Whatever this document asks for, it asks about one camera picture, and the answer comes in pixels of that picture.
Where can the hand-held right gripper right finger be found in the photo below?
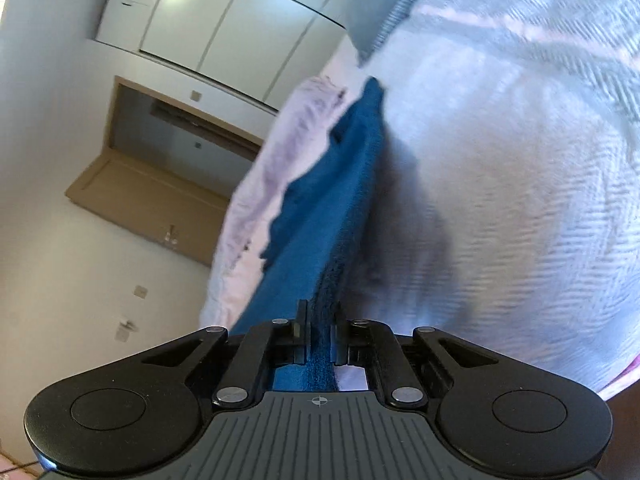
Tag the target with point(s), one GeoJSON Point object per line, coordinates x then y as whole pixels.
{"type": "Point", "coordinates": [339, 340]}

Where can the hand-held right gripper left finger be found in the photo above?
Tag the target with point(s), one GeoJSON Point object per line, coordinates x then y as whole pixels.
{"type": "Point", "coordinates": [301, 332]}

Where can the blue fleece sweater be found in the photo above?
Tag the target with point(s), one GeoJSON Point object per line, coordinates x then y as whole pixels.
{"type": "Point", "coordinates": [325, 200]}

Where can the wooden door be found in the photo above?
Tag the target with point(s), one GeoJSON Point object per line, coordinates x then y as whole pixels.
{"type": "Point", "coordinates": [150, 200]}

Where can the lilac blanket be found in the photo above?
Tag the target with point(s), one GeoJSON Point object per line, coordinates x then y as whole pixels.
{"type": "Point", "coordinates": [295, 130]}

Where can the herringbone striped bedspread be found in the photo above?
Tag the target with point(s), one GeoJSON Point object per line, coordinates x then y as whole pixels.
{"type": "Point", "coordinates": [500, 160]}

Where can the white wardrobe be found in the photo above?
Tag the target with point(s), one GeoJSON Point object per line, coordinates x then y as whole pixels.
{"type": "Point", "coordinates": [225, 20]}

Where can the grey pillow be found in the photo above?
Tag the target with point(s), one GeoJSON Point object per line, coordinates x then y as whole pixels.
{"type": "Point", "coordinates": [380, 0]}

